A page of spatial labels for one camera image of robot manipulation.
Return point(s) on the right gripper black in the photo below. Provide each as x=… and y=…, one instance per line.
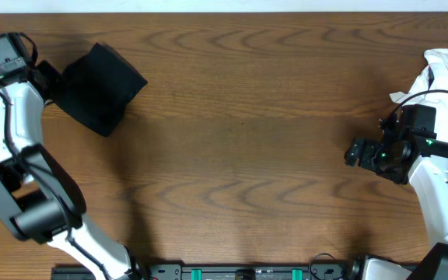
x=366, y=159

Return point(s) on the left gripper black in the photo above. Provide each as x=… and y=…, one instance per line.
x=44, y=71

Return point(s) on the black polo shirt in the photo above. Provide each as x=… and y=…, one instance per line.
x=96, y=89

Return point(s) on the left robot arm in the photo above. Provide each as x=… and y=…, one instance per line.
x=38, y=199

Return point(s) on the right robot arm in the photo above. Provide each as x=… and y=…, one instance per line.
x=421, y=162

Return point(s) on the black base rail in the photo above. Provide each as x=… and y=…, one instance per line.
x=321, y=267

